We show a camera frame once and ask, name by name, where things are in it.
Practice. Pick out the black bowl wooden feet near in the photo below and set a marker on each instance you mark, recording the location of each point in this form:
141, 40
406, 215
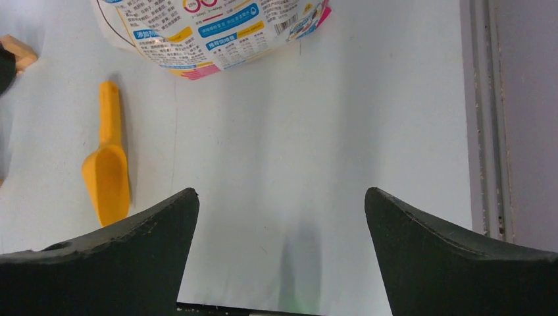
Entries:
16, 57

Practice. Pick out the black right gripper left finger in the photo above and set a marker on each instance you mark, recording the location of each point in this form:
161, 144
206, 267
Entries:
132, 267

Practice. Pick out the aluminium frame post right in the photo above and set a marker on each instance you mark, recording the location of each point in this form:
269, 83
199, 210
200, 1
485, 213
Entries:
489, 169

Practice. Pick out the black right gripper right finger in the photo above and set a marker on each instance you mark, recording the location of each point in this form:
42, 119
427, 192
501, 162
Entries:
430, 266

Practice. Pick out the yellow plastic food scoop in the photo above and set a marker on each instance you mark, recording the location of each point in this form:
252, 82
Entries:
105, 170

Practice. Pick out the cat food bag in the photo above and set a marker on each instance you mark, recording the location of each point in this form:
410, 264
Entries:
194, 39

